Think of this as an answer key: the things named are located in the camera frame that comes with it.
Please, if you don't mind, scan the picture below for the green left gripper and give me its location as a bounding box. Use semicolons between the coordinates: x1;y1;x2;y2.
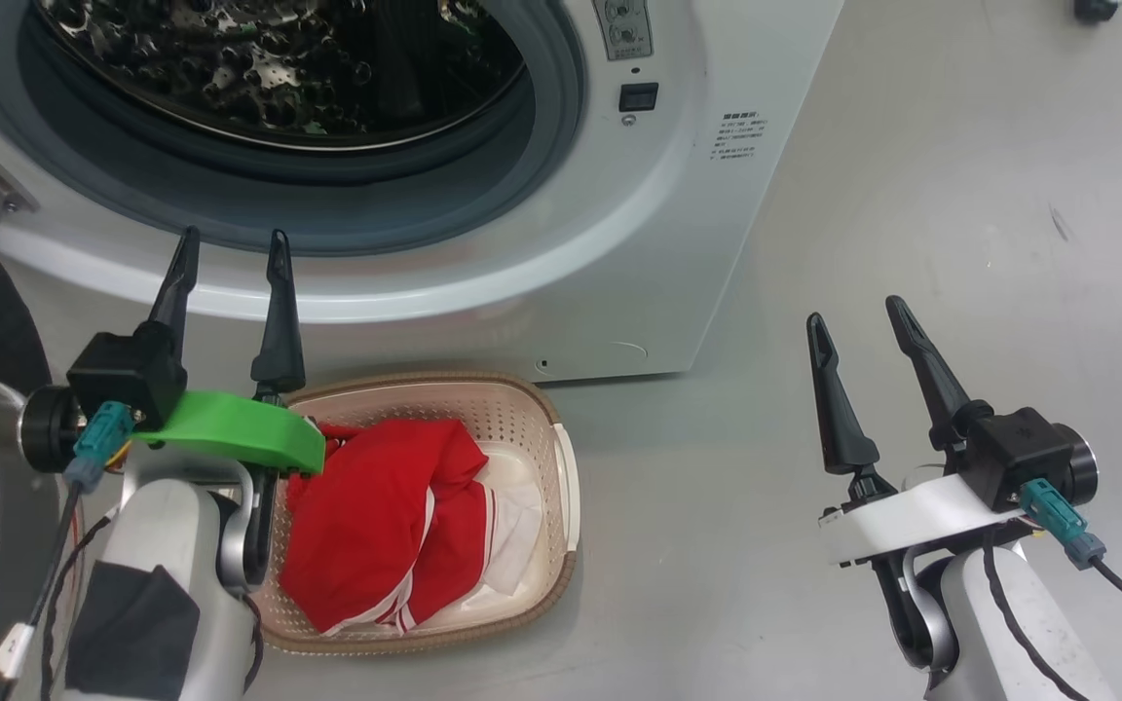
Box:
131;225;328;478

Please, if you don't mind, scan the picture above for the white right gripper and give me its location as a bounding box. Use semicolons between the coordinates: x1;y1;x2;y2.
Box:
805;294;1041;569

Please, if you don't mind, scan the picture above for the red basketball jersey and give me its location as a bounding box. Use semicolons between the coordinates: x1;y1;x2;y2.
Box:
279;419;496;636

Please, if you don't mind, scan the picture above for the white front-load washing machine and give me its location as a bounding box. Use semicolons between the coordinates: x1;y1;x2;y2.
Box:
0;0;844;383

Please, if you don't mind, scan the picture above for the cream perforated laundry basket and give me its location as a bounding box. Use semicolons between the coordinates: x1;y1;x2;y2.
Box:
249;370;581;655

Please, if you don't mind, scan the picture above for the white printed text sticker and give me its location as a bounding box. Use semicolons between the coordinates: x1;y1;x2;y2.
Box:
710;110;768;163

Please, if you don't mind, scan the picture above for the left camera cable teal plug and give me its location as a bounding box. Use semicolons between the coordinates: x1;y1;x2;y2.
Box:
0;401;135;683

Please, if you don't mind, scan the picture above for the camera cable teal plug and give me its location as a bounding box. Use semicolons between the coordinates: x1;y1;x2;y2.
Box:
1019;477;1122;634
0;401;135;683

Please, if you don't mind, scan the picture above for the right camera cable teal plug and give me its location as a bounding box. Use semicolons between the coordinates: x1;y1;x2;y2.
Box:
1019;477;1122;634

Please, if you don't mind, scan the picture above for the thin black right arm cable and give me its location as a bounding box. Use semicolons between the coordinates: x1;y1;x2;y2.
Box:
982;531;1098;701

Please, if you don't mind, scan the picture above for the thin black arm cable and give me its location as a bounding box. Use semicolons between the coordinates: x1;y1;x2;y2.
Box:
35;516;114;701
982;531;1098;701

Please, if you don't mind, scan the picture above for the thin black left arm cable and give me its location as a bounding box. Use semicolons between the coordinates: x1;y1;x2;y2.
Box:
35;516;114;701

